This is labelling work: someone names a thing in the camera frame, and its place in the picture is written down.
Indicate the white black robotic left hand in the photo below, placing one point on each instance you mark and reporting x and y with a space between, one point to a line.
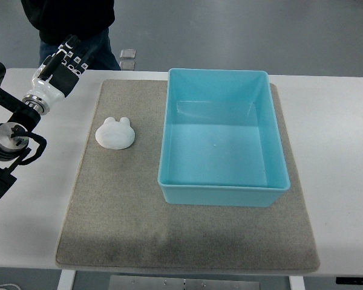
58 75

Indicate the white bunny toy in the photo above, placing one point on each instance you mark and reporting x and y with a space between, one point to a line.
115 135

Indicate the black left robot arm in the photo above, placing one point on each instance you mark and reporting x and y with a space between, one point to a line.
18 143

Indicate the blue plastic box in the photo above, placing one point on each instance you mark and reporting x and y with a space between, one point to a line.
221 142

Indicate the person in dark clothes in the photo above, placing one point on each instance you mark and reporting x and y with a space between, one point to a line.
88 20

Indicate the lower metal floor plate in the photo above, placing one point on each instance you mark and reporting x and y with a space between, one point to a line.
127 65

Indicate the metal floor plate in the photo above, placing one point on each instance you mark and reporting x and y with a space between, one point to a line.
128 54
127 65

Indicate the upper metal floor plate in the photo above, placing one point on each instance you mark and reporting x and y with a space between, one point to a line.
128 54

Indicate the grey felt mat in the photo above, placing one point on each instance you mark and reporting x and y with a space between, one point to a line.
118 219

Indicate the left white table leg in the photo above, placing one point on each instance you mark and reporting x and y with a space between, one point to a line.
66 279

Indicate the white table leg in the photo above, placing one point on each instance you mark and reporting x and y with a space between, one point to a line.
297 283
66 279

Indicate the metal table crossbar plate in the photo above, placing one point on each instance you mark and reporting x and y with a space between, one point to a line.
139 282

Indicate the white object bottom left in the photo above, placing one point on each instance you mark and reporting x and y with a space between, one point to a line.
9 286

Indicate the right white table leg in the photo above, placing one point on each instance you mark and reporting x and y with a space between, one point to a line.
297 283

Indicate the black table control panel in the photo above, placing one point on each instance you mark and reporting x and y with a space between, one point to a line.
349 280

